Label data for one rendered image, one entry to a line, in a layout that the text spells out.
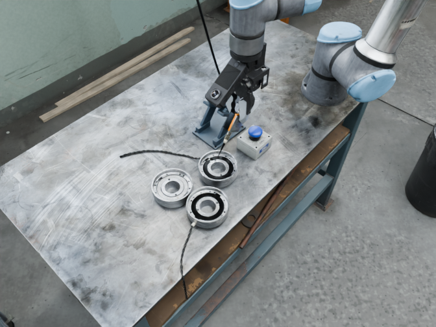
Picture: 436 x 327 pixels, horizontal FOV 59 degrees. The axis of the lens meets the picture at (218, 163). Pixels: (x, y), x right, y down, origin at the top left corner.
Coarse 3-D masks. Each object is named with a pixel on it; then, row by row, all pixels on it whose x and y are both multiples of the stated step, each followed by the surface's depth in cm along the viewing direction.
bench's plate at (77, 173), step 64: (192, 64) 135; (64, 128) 115; (128, 128) 115; (320, 128) 115; (0, 192) 100; (64, 192) 100; (128, 192) 100; (256, 192) 100; (64, 256) 89; (128, 256) 89; (192, 256) 89; (128, 320) 80
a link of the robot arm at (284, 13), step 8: (280, 0) 75; (288, 0) 76; (296, 0) 76; (304, 0) 77; (312, 0) 77; (320, 0) 78; (280, 8) 76; (288, 8) 77; (296, 8) 77; (304, 8) 78; (312, 8) 79; (280, 16) 78; (288, 16) 79
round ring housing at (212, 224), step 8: (192, 192) 95; (200, 192) 97; (208, 192) 97; (216, 192) 97; (192, 200) 95; (200, 200) 95; (208, 200) 96; (216, 200) 95; (200, 208) 96; (216, 208) 94; (224, 208) 94; (192, 216) 91; (224, 216) 92; (200, 224) 91; (208, 224) 91; (216, 224) 92
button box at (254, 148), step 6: (246, 132) 108; (264, 132) 108; (240, 138) 106; (246, 138) 106; (252, 138) 106; (258, 138) 106; (264, 138) 106; (270, 138) 106; (240, 144) 108; (246, 144) 105; (252, 144) 105; (258, 144) 105; (264, 144) 106; (270, 144) 109; (240, 150) 109; (246, 150) 107; (252, 150) 105; (258, 150) 105; (264, 150) 108; (252, 156) 107; (258, 156) 107
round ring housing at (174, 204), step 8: (160, 176) 100; (184, 176) 100; (152, 184) 97; (168, 184) 100; (176, 184) 100; (192, 184) 97; (152, 192) 95; (176, 192) 97; (160, 200) 94; (168, 200) 94; (176, 200) 94; (184, 200) 95
